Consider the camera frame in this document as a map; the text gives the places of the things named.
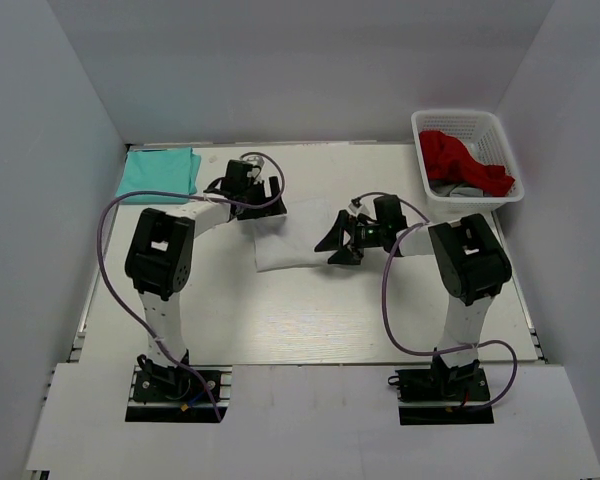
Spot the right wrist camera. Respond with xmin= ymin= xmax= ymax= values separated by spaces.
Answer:
xmin=348 ymin=198 xmax=370 ymax=216

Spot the red t-shirt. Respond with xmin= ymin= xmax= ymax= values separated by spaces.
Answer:
xmin=418 ymin=130 xmax=515 ymax=197

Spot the white plastic basket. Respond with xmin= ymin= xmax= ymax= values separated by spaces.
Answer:
xmin=411 ymin=109 xmax=524 ymax=215

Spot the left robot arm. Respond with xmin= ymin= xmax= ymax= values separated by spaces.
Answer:
xmin=124 ymin=152 xmax=287 ymax=399

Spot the white t-shirt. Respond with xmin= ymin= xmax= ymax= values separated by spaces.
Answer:
xmin=251 ymin=198 xmax=333 ymax=272

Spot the folded teal t-shirt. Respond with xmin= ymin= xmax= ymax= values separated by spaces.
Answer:
xmin=115 ymin=147 xmax=201 ymax=197

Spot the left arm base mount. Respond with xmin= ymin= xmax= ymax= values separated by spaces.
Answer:
xmin=125 ymin=366 xmax=232 ymax=424

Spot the grey t-shirt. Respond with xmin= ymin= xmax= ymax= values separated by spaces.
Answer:
xmin=429 ymin=181 xmax=484 ymax=198

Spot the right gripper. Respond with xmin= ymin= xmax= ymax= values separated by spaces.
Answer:
xmin=315 ymin=209 xmax=387 ymax=265

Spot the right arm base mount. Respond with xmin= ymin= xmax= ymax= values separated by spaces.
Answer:
xmin=387 ymin=357 xmax=494 ymax=426

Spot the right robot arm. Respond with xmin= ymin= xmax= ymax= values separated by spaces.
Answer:
xmin=314 ymin=192 xmax=512 ymax=399

